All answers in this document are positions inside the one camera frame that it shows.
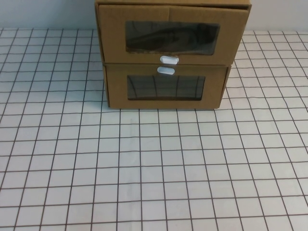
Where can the cardboard drawer with window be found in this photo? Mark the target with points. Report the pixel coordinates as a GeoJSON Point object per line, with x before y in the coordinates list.
{"type": "Point", "coordinates": [113, 36]}
{"type": "Point", "coordinates": [118, 91]}

